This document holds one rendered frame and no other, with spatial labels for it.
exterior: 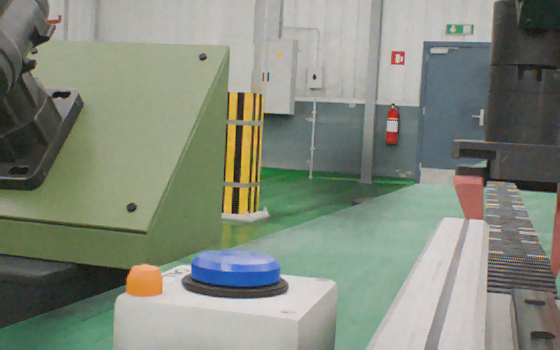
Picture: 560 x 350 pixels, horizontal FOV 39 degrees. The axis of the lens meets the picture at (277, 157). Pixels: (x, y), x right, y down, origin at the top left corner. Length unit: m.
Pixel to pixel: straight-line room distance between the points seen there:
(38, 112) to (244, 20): 6.16
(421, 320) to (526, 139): 0.38
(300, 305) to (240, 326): 0.03
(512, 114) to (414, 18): 11.14
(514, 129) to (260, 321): 0.32
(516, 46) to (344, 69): 11.29
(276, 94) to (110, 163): 11.18
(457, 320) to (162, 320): 0.14
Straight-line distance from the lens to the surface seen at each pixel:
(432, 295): 0.25
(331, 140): 11.88
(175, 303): 0.33
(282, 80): 11.87
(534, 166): 0.58
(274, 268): 0.34
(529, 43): 0.59
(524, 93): 0.59
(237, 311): 0.32
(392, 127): 11.49
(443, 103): 11.51
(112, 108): 0.79
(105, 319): 0.53
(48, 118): 0.76
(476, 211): 0.59
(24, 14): 0.70
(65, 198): 0.72
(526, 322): 0.35
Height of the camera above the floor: 0.92
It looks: 3 degrees down
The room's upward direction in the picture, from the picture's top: 3 degrees clockwise
